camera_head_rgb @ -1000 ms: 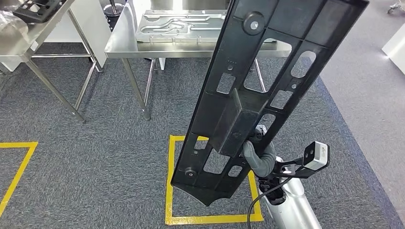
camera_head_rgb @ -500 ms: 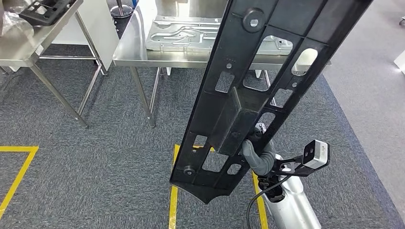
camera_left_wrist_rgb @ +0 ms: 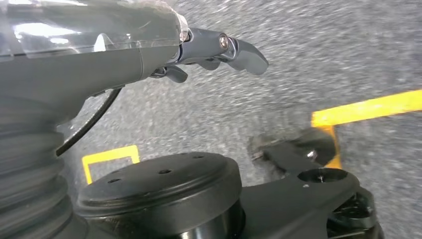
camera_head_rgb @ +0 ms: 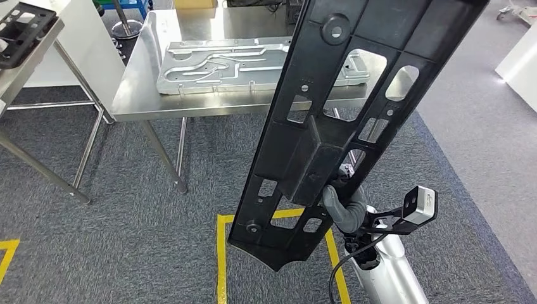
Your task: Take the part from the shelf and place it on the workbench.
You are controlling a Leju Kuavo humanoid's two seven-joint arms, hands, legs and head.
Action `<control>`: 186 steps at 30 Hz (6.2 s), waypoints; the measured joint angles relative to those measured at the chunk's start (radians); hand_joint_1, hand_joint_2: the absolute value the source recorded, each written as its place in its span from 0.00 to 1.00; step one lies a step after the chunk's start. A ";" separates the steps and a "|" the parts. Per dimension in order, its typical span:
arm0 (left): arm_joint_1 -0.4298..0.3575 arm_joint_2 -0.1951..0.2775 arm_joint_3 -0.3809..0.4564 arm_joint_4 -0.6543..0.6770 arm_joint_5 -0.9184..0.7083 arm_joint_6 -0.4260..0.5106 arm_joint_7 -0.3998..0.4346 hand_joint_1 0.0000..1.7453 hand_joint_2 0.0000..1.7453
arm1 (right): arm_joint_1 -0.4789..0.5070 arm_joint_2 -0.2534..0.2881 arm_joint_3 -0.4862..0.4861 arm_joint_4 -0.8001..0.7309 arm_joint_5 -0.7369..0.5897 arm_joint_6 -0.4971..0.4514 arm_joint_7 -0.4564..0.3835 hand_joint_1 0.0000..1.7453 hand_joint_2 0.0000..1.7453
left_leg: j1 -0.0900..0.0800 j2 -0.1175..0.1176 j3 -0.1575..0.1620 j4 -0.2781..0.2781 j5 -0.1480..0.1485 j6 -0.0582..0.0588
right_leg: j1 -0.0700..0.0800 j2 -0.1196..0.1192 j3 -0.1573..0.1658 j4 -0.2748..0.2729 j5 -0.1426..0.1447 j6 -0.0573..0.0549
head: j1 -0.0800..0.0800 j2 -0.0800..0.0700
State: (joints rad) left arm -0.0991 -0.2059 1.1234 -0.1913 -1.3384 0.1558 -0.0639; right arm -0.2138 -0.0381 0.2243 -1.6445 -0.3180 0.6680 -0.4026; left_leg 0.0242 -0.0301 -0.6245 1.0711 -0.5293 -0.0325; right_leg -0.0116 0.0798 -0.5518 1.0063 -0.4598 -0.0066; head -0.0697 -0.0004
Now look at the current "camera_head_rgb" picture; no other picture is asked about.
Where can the white cabinet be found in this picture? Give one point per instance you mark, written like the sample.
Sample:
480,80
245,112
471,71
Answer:
96,50

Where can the stainless steel table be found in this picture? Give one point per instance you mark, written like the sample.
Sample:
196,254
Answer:
25,75

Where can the black plastic panel part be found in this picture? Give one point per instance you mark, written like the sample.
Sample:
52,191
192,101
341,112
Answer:
8,56
377,25

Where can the stamped metal plate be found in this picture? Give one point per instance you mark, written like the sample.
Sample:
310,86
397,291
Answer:
209,67

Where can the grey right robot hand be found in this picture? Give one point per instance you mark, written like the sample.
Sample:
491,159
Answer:
352,216

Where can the stainless steel workbench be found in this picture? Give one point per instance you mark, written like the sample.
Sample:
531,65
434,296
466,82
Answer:
138,98

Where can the white display plinth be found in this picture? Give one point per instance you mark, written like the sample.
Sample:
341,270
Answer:
520,63

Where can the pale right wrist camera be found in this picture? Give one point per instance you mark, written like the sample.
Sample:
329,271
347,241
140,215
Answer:
421,205

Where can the blue cart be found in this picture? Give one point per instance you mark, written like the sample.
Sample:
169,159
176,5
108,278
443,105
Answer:
134,3

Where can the pale wheeled frame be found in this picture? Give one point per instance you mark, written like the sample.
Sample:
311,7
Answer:
520,10

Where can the yellow floor tape square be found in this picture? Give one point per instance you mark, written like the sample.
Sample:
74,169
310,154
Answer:
221,260
8,254

